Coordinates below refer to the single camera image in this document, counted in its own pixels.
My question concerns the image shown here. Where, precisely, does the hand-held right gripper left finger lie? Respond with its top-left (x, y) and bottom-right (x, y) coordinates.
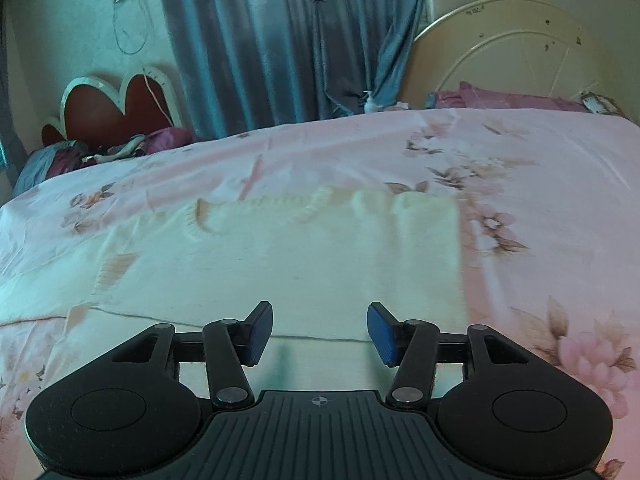
top-left (107, 301), bottom-right (275, 411)

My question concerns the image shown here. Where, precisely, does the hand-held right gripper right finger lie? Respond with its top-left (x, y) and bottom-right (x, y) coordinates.
top-left (366, 302), bottom-right (533, 411)

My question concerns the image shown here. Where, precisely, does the cream knit sweater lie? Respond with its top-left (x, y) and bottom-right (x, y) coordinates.
top-left (65, 186), bottom-right (469, 348)

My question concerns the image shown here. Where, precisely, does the pile of dark clothes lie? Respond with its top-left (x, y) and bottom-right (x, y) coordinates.
top-left (12, 127), bottom-right (196, 196)

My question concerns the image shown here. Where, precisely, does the pink floral bedsheet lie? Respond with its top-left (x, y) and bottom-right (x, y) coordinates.
top-left (0, 107), bottom-right (640, 480)

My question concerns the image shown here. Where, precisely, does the pink pillow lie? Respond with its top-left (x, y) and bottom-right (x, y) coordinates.
top-left (425, 81), bottom-right (591, 113)

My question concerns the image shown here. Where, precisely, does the red heart-shaped headboard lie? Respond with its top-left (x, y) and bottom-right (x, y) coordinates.
top-left (41, 64), bottom-right (183, 147)

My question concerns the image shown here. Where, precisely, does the grey-blue curtain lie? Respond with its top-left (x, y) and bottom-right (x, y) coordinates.
top-left (0, 67), bottom-right (28, 181)
top-left (155, 0), bottom-right (433, 141)

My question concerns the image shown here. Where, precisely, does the round cream headboard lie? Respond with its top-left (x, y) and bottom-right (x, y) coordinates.
top-left (400, 0), bottom-right (640, 123)

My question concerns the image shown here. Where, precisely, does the patterned cloth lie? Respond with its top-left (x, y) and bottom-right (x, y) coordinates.
top-left (580, 91), bottom-right (623, 116)

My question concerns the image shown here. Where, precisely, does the white headboard cable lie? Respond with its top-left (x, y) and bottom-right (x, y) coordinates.
top-left (141, 72), bottom-right (177, 127)

